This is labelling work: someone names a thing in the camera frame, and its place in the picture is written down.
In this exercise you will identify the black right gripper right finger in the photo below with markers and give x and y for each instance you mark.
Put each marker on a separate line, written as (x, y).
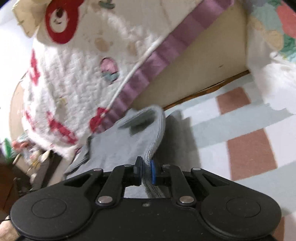
(224, 208)

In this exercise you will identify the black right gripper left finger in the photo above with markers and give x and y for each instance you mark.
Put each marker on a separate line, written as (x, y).
(62, 210)

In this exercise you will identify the grey knit sweater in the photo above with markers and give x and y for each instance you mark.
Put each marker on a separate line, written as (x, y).
(147, 133)

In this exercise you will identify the dark wooden cabinet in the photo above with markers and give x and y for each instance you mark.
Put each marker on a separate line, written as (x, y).
(14, 184)

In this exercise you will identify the checkered dog print rug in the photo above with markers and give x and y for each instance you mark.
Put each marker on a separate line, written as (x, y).
(232, 133)

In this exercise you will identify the white red bear quilt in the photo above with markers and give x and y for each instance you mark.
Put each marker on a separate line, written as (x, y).
(91, 59)

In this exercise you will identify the colourful patterned blanket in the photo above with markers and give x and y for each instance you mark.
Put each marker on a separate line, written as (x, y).
(271, 51)

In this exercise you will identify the beige bed frame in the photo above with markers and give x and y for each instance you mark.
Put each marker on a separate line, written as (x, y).
(216, 55)

